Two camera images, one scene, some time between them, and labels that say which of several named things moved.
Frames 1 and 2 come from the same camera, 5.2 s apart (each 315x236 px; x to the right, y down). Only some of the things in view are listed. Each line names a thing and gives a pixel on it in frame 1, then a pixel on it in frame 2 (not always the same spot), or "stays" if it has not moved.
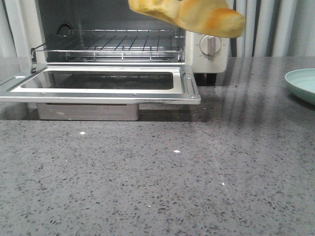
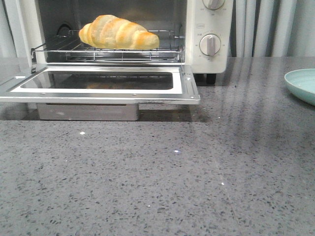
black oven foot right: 211,79 stays
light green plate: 302,83 stays
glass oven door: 131,84 stays
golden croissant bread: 213,18 to 109,31
